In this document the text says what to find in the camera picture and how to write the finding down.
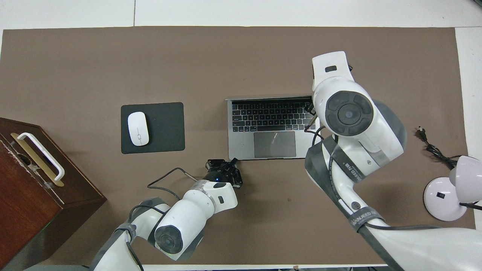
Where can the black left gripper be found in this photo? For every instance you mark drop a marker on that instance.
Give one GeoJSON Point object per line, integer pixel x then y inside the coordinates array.
{"type": "Point", "coordinates": [216, 176]}

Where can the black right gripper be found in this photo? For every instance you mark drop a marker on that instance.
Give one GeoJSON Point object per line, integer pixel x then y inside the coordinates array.
{"type": "Point", "coordinates": [311, 106]}

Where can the silver laptop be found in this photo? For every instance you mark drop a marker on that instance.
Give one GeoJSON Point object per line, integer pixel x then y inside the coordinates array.
{"type": "Point", "coordinates": [244, 146]}

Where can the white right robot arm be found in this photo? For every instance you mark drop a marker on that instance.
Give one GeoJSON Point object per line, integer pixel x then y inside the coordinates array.
{"type": "Point", "coordinates": [350, 113]}

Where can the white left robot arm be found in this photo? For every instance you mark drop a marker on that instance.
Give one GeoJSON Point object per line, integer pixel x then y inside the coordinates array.
{"type": "Point", "coordinates": [188, 218]}

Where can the black mouse pad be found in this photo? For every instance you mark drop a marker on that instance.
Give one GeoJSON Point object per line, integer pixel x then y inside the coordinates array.
{"type": "Point", "coordinates": [167, 128]}

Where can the white computer mouse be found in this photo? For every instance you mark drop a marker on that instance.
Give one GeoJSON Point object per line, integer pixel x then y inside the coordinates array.
{"type": "Point", "coordinates": [138, 128]}

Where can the white desk lamp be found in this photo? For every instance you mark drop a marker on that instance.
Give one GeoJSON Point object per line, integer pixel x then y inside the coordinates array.
{"type": "Point", "coordinates": [440, 199]}

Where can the large brown table mat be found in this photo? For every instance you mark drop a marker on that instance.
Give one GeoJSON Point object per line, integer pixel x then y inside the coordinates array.
{"type": "Point", "coordinates": [94, 67]}

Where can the dark wooden box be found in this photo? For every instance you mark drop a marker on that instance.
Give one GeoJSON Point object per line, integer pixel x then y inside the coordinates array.
{"type": "Point", "coordinates": [26, 210]}

